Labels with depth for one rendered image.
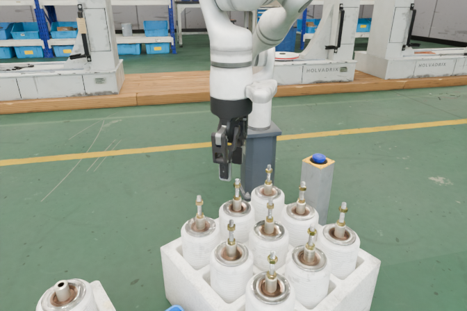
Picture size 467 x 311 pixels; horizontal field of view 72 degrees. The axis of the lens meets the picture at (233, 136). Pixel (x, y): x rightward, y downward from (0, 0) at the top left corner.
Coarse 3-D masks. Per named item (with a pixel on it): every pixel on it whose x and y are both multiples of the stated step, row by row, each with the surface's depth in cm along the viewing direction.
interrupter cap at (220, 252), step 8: (216, 248) 71; (224, 248) 71; (240, 248) 71; (216, 256) 69; (224, 256) 69; (240, 256) 69; (248, 256) 69; (224, 264) 66; (232, 264) 66; (240, 264) 67
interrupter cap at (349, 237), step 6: (324, 228) 77; (330, 228) 77; (348, 228) 77; (324, 234) 75; (330, 234) 75; (348, 234) 75; (354, 234) 75; (330, 240) 73; (336, 240) 73; (342, 240) 73; (348, 240) 73; (354, 240) 73
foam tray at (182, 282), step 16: (176, 240) 84; (224, 240) 84; (176, 256) 79; (368, 256) 79; (176, 272) 77; (192, 272) 74; (208, 272) 75; (256, 272) 74; (352, 272) 74; (368, 272) 74; (176, 288) 80; (192, 288) 72; (208, 288) 70; (336, 288) 70; (352, 288) 70; (368, 288) 77; (176, 304) 83; (192, 304) 74; (208, 304) 67; (224, 304) 66; (240, 304) 66; (320, 304) 66; (336, 304) 66; (352, 304) 73; (368, 304) 82
